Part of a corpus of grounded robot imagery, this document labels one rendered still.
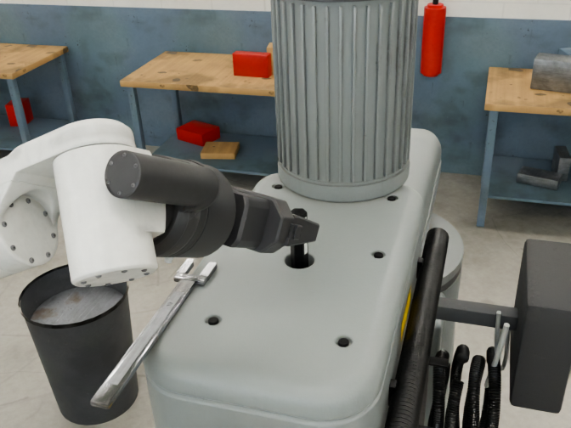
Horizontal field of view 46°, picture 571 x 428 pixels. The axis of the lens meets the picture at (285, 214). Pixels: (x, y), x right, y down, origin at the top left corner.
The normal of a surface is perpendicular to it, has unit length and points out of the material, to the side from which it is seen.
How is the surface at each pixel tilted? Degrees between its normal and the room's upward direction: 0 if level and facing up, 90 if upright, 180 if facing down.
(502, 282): 0
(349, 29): 90
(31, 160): 57
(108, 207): 48
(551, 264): 0
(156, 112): 90
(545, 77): 90
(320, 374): 0
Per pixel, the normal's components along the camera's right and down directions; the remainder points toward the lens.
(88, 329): 0.47, 0.47
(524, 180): -0.53, 0.44
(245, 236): 0.83, 0.25
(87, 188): -0.09, -0.18
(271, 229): -0.50, -0.07
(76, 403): -0.18, 0.55
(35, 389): -0.04, -0.87
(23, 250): 0.88, -0.28
